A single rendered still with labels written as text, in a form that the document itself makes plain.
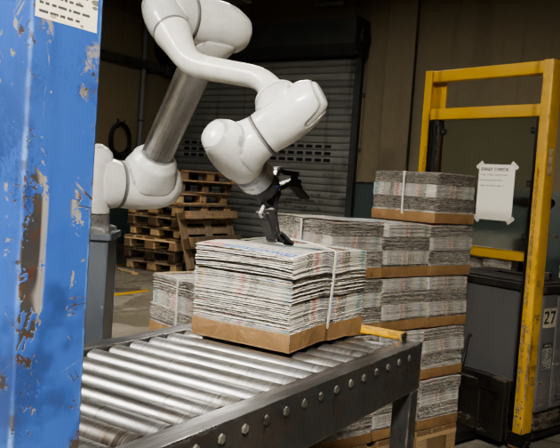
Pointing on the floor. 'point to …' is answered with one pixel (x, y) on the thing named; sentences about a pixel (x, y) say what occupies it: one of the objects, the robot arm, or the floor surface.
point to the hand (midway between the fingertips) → (295, 219)
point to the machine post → (36, 215)
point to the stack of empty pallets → (167, 229)
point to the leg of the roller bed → (404, 421)
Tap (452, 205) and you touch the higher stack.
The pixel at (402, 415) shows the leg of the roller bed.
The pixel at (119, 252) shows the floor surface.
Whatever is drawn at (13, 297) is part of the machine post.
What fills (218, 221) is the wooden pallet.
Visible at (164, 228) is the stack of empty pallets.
